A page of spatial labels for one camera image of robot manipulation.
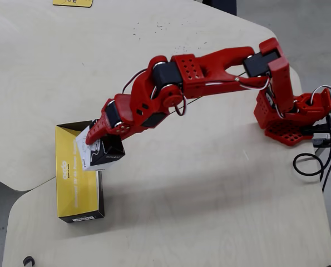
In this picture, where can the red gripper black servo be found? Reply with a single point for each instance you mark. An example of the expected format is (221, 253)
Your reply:
(122, 107)

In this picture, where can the small black white box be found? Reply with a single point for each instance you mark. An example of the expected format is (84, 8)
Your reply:
(109, 155)

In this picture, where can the red perforated robot base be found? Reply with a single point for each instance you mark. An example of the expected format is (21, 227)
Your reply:
(287, 135)

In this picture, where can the red robot arm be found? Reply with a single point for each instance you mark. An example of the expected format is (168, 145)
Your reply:
(223, 58)

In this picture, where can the open yellow black cardboard box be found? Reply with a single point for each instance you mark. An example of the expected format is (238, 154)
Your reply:
(70, 189)

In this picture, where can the yellow card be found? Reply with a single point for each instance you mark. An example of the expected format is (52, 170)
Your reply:
(70, 3)

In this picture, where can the small black hook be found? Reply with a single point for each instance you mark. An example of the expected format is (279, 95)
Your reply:
(27, 261)

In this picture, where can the black table clamp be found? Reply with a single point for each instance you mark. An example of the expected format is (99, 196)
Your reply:
(319, 142)

